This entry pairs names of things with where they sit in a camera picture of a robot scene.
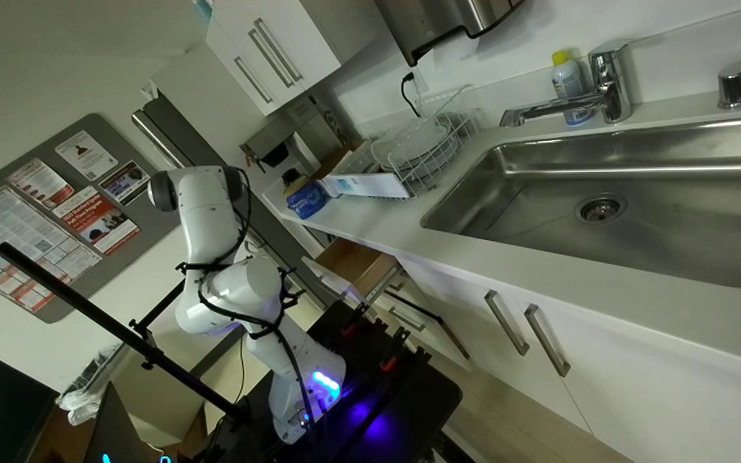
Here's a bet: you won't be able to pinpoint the white drawer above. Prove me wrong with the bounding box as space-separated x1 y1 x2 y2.
367 264 441 317
367 290 476 363

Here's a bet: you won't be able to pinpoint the white upper cabinet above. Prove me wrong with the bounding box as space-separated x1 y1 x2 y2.
202 0 342 117

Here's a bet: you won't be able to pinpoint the white drip tray blue label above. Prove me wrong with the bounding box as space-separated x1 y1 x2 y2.
316 169 414 202

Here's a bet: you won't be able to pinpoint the blue and white box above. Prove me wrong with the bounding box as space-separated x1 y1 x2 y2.
284 180 334 223

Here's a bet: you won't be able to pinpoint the stacked white plates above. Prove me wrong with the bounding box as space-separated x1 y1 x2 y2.
385 115 464 187

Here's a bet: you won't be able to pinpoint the black robot cart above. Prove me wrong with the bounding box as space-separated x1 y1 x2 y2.
214 297 468 463

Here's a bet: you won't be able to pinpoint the steel paper towel dispenser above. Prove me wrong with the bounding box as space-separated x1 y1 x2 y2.
373 0 524 68

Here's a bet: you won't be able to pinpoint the grey bulletin board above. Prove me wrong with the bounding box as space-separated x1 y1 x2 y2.
0 110 179 326

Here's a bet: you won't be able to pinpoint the large brown cardboard box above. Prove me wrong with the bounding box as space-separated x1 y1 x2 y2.
109 337 248 457

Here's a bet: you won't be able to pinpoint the dark photo flyer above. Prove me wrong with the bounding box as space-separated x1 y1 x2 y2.
97 160 152 206

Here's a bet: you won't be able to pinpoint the red and white flyer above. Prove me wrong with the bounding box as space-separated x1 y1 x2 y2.
50 184 143 258

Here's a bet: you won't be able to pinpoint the stainless steel sink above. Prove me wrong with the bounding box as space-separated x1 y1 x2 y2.
419 112 741 290

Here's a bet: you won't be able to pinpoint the chrome faucet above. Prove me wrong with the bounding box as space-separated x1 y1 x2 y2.
495 44 634 128

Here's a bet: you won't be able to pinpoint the black stand pole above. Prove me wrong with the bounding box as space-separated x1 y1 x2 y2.
0 241 248 421

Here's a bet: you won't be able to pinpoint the white sheet dark figure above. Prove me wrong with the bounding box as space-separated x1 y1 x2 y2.
54 128 121 184

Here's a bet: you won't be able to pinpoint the small red white poster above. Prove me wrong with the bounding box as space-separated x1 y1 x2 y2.
4 156 76 212

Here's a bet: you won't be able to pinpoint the large text poster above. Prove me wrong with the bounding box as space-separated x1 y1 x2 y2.
0 184 102 286

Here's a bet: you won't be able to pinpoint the chrome sink-side cup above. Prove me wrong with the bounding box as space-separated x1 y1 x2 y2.
715 61 741 110

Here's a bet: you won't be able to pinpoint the black clamp red handle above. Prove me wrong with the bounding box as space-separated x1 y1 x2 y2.
367 330 416 381
334 303 376 346

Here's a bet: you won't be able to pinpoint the white wire dish rack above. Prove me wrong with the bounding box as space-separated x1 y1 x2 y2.
367 83 494 198

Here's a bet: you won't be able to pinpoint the black power cable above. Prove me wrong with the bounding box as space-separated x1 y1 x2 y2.
399 72 423 121

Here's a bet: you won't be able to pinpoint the steel cabinet door handle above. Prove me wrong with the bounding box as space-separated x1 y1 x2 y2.
521 301 572 377
481 287 533 357

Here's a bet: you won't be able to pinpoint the steel upper cabinet handle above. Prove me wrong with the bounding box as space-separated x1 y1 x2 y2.
246 25 292 86
234 54 275 106
253 14 306 85

